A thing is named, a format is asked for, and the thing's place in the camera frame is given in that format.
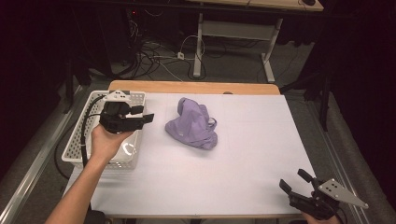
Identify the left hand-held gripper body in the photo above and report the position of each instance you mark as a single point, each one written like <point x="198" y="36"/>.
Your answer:
<point x="120" y="119"/>

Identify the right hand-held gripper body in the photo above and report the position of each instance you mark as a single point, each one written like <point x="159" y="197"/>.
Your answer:
<point x="323" y="199"/>

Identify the white perforated plastic basket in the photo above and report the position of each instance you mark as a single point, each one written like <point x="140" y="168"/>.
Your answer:
<point x="132" y="152"/>

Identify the purple garment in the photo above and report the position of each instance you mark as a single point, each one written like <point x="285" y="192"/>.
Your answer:
<point x="193" y="124"/>

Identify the person's right hand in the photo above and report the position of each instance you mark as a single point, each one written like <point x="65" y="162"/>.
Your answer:
<point x="320" y="220"/>

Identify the person's left hand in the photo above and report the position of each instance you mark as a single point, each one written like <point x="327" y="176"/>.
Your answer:
<point x="106" y="143"/>

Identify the white table mat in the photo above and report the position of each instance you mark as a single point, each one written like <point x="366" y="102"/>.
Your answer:
<point x="243" y="161"/>

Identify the wooden table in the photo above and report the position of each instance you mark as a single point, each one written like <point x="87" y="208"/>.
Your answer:
<point x="193" y="87"/>

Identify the black metal stand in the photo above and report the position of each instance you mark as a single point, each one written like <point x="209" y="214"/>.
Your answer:
<point x="73" y="87"/>
<point x="314" y="90"/>

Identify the white power adapter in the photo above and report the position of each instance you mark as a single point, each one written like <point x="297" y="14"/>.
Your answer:
<point x="181" y="56"/>

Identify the black computer mouse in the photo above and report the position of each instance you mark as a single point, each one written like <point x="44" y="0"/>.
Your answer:
<point x="308" y="2"/>

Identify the aluminium floor rail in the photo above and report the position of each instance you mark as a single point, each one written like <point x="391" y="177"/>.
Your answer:
<point x="336" y="161"/>
<point x="37" y="155"/>

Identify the white metal frame desk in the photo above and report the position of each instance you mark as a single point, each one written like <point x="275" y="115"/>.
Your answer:
<point x="236" y="29"/>

